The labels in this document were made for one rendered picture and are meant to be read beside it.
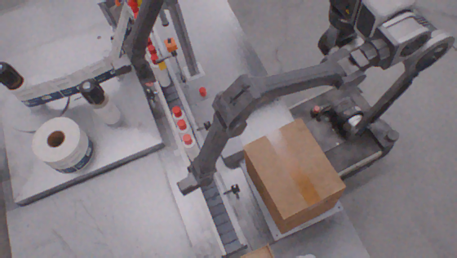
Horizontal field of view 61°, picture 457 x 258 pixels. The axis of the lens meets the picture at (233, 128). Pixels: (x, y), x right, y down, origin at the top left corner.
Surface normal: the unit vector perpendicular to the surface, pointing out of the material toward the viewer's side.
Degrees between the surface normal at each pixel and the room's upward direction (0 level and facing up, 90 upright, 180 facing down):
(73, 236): 0
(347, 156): 0
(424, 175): 0
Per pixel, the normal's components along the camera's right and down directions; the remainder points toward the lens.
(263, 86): 0.34, -0.52
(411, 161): -0.08, -0.43
